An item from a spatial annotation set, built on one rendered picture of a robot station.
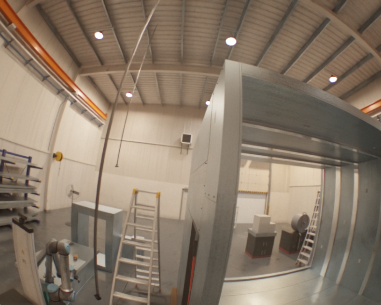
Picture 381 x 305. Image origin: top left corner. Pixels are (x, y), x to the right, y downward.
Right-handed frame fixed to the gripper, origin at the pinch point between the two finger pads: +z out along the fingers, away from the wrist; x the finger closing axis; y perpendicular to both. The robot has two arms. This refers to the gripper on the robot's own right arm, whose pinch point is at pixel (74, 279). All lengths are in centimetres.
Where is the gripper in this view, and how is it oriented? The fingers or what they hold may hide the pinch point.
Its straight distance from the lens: 281.9
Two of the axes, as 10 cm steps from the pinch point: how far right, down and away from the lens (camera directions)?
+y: 0.9, 2.3, -9.7
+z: -2.9, 9.4, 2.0
